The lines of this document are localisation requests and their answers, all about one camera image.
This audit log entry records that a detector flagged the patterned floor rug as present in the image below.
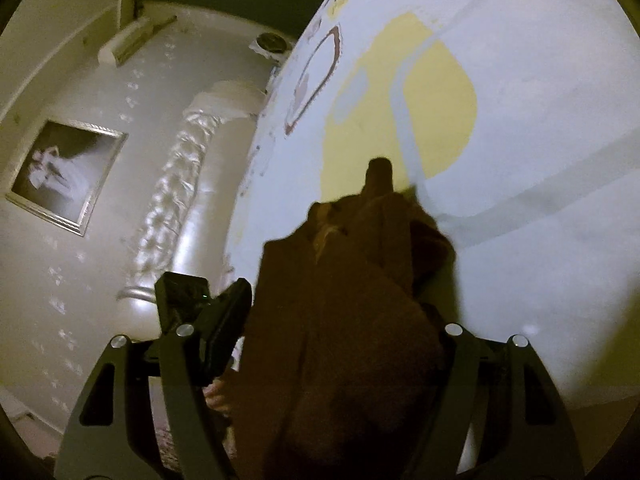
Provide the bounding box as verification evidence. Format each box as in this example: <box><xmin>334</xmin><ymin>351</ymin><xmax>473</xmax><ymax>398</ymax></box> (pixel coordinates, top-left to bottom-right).
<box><xmin>150</xmin><ymin>410</ymin><xmax>176</xmax><ymax>471</ymax></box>

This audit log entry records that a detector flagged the white wall air conditioner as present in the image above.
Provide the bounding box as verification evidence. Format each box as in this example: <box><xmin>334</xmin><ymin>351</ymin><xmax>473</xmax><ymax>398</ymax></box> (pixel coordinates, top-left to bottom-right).
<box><xmin>97</xmin><ymin>15</ymin><xmax>178</xmax><ymax>66</ymax></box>

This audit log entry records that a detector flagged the silver metal rail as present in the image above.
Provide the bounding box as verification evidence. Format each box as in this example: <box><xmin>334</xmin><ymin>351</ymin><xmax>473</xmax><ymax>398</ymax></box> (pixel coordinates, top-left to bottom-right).
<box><xmin>116</xmin><ymin>285</ymin><xmax>161</xmax><ymax>306</ymax></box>

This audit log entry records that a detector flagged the cream tufted bed headboard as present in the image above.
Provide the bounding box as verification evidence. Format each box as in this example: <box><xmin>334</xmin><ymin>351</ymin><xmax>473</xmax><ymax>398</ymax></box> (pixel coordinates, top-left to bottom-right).
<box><xmin>117</xmin><ymin>80</ymin><xmax>268</xmax><ymax>341</ymax></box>

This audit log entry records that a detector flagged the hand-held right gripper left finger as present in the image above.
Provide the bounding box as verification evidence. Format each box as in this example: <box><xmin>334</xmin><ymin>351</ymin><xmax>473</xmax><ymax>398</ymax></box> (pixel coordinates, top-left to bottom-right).
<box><xmin>52</xmin><ymin>277</ymin><xmax>253</xmax><ymax>480</ymax></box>

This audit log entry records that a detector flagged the brown plaid dress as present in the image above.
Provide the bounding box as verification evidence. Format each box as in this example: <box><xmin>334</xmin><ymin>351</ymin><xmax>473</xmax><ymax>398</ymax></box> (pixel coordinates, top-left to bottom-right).
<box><xmin>227</xmin><ymin>157</ymin><xmax>458</xmax><ymax>480</ymax></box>

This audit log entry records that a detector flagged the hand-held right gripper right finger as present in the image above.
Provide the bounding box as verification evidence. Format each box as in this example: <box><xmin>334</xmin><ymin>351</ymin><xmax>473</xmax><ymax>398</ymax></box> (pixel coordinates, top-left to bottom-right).
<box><xmin>400</xmin><ymin>300</ymin><xmax>586</xmax><ymax>480</ymax></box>

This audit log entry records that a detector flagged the person's left hand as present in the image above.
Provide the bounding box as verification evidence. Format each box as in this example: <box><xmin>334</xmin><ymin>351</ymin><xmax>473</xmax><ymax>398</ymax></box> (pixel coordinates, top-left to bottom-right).
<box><xmin>204</xmin><ymin>377</ymin><xmax>238</xmax><ymax>418</ymax></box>

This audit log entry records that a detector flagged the silver framed wall picture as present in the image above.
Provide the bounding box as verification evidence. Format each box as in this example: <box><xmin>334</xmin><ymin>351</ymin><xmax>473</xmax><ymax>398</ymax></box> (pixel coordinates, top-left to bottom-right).
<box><xmin>5</xmin><ymin>119</ymin><xmax>128</xmax><ymax>237</ymax></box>

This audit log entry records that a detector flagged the white patterned bedsheet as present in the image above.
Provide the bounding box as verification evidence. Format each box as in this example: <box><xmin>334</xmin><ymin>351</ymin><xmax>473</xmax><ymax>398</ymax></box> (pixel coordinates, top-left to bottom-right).
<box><xmin>222</xmin><ymin>0</ymin><xmax>640</xmax><ymax>411</ymax></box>

